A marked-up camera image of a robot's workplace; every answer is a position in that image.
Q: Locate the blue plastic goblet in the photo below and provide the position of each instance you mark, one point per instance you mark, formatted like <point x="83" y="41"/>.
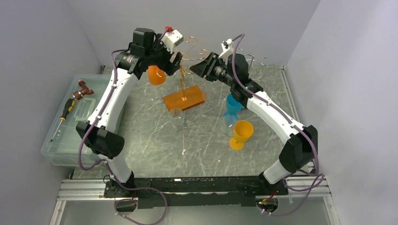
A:
<point x="232" y="108"/>

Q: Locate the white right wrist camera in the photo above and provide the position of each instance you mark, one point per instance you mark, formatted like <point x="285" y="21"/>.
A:
<point x="227" y="50"/>

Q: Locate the chrome wire glass rack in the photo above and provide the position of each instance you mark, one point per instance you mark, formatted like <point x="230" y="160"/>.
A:
<point x="256" y="69"/>

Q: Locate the clear plastic storage box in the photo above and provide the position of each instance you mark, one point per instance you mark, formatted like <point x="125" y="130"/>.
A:
<point x="62" y="141"/>

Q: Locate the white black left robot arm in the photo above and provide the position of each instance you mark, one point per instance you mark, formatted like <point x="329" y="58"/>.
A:
<point x="100" y="143"/>

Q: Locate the clear pink tinted glass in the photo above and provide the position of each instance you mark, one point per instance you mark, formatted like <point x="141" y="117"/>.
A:
<point x="206" y="108"/>

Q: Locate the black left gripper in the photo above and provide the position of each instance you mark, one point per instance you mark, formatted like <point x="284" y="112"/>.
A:
<point x="170" y="68"/>

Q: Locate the orange plastic goblet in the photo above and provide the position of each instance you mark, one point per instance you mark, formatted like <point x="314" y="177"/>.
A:
<point x="155" y="75"/>

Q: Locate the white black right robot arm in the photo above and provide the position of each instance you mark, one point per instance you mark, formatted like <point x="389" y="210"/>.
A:
<point x="300" y="141"/>

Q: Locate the clear small glass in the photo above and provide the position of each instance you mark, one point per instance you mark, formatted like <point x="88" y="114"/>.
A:
<point x="176" y="118"/>

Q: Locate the black yellow screwdriver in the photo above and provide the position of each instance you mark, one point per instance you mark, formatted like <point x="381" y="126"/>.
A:
<point x="66" y="110"/>

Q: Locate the yellow plastic goblet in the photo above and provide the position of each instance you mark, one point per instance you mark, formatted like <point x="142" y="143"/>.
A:
<point x="242" y="131"/>

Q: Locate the clear tall glass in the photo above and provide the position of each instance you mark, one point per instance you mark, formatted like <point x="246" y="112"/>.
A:
<point x="228" y="123"/>

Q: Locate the gold wire glass rack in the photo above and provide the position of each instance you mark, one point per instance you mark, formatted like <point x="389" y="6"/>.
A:
<point x="180" y="91"/>

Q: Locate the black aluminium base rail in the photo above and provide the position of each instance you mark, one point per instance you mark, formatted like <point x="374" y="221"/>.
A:
<point x="191" y="191"/>

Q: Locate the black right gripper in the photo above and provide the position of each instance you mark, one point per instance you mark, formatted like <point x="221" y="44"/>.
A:
<point x="203" y="68"/>

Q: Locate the brown bronze faucet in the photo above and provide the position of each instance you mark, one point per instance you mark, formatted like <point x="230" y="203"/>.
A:
<point x="79" y="94"/>

